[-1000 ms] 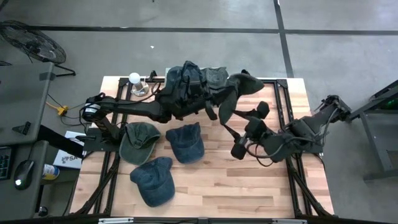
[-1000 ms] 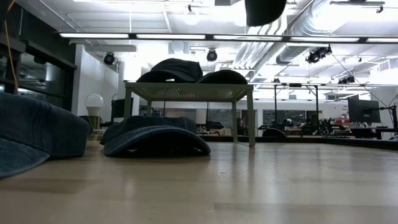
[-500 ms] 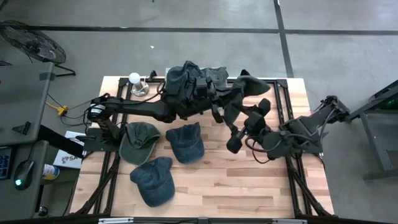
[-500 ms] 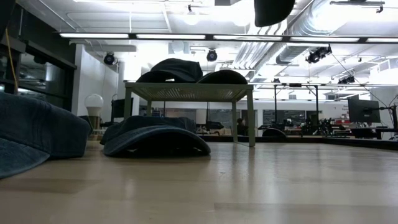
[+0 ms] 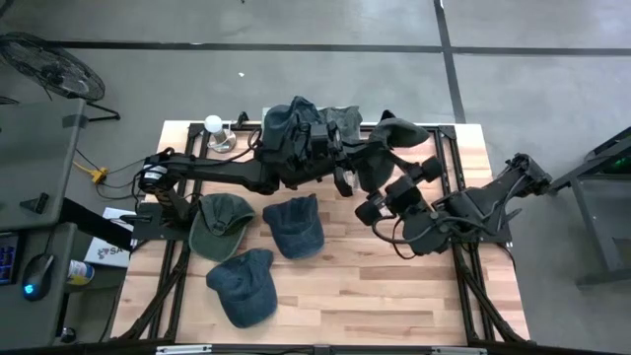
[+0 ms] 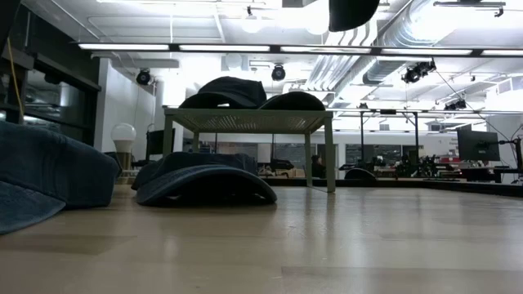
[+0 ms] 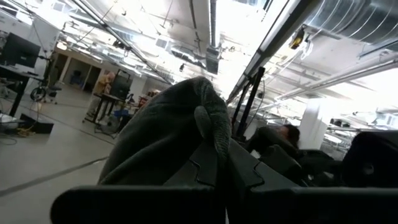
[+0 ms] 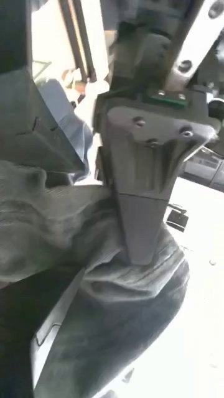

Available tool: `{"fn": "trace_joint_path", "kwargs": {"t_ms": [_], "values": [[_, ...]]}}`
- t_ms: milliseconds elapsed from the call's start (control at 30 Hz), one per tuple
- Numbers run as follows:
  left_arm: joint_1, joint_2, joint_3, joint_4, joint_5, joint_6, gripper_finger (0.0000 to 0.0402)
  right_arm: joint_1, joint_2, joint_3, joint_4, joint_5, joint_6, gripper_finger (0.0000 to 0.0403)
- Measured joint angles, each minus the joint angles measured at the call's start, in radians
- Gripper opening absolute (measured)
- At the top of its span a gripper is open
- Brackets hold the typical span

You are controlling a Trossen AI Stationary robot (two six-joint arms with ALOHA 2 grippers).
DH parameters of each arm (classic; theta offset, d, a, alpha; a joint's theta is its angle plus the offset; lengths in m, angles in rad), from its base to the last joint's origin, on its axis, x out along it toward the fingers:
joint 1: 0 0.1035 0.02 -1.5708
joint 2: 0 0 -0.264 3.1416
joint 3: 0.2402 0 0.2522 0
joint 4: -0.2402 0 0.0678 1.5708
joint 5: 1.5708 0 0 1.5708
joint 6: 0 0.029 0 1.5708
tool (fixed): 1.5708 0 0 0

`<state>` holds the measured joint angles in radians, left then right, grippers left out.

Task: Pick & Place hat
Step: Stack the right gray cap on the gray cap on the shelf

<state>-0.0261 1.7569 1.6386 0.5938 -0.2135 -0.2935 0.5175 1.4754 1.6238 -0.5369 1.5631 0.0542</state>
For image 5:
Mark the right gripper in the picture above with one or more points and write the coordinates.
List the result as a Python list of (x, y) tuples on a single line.
[(403, 191)]

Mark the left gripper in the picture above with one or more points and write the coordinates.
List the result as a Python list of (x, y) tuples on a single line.
[(320, 143)]

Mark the dark charcoal cap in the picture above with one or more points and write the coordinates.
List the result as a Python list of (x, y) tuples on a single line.
[(404, 133)]

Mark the grey faded cap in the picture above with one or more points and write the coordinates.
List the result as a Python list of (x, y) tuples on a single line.
[(347, 120)]

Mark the dark blue denim cap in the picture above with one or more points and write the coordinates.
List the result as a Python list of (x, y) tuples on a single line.
[(276, 128)]

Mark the olive green cap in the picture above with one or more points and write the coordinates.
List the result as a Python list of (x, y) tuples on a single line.
[(217, 241)]

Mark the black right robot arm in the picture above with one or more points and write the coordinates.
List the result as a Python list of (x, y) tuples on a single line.
[(522, 172)]

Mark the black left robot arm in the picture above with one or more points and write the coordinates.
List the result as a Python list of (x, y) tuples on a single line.
[(217, 170)]

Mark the white bulb table lamp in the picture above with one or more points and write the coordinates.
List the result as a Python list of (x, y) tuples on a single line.
[(219, 133)]

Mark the grey metal stand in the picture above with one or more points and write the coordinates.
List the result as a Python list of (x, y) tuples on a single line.
[(594, 227)]

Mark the yellow power plug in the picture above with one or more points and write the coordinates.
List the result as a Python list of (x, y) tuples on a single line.
[(100, 175)]

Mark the white cardboard box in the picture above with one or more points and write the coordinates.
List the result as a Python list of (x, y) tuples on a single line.
[(106, 254)]

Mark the black desk support beam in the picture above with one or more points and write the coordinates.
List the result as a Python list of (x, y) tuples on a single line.
[(89, 222)]

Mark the white yellow can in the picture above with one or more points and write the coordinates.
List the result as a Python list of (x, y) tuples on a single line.
[(79, 273)]

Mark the black round knob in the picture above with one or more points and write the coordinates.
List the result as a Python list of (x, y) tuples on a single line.
[(68, 335)]

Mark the grey office desk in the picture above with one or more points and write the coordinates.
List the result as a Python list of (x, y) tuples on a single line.
[(29, 158)]

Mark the black computer mouse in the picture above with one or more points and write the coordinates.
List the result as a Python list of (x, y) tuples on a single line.
[(39, 276)]

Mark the black keyboard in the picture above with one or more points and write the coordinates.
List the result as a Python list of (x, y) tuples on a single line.
[(7, 259)]

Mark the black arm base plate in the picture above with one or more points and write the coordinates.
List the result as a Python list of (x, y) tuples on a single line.
[(145, 229), (500, 235)]

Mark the silver metal bracket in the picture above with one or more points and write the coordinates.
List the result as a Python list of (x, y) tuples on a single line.
[(458, 351), (182, 350)]

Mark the black wedge bracket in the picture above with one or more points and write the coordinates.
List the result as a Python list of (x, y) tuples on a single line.
[(37, 203)]

